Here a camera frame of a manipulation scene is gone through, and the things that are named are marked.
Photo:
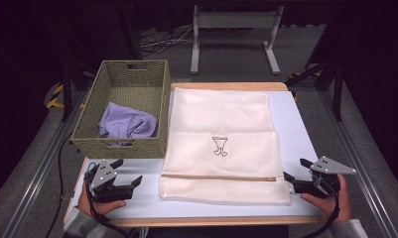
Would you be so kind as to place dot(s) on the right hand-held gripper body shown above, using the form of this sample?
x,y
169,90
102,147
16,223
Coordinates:
x,y
329,167

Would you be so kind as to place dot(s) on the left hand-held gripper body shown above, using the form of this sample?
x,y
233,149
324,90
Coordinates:
x,y
102,175

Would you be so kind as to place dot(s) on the purple garment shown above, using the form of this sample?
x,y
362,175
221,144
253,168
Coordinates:
x,y
127,122

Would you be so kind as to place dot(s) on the green woven basket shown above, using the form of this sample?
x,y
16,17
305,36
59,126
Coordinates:
x,y
133,92

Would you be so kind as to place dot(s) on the white mesh laundry bag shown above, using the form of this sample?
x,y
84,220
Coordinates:
x,y
219,112

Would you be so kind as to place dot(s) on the person's left hand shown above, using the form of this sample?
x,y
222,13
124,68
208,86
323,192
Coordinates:
x,y
100,208

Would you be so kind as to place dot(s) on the person's right hand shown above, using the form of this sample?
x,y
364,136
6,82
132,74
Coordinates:
x,y
338,206

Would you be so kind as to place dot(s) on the white table sheet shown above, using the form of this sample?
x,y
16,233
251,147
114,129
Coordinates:
x,y
299,132

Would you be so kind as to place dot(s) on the black metal stand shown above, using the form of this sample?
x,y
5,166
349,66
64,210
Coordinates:
x,y
337,95
66,92

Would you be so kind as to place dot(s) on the aluminium floor rail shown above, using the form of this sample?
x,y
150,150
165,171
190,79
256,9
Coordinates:
x,y
37,172
358,172

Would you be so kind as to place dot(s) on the grey metal stand frame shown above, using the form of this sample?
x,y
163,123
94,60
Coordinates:
x,y
234,20

